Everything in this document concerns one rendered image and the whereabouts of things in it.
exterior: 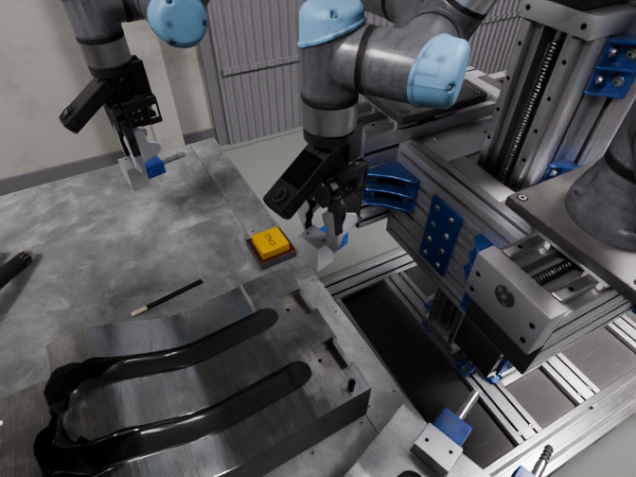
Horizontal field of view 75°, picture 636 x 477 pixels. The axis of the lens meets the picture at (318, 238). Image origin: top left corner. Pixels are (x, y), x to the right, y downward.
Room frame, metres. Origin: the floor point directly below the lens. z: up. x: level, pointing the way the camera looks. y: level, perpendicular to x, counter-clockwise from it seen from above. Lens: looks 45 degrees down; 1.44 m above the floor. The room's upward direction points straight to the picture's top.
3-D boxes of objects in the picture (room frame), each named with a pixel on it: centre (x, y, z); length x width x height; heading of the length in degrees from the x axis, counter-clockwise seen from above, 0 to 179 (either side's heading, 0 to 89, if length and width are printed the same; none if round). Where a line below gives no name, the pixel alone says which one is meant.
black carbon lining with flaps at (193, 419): (0.25, 0.19, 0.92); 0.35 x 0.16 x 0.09; 120
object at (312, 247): (0.53, -0.03, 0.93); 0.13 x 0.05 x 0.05; 133
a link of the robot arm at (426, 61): (0.48, -0.11, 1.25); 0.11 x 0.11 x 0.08; 65
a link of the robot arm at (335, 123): (0.51, -0.01, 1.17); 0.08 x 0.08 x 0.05
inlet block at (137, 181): (0.74, 0.34, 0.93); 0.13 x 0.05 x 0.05; 129
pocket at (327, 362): (0.31, -0.02, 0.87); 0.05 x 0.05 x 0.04; 30
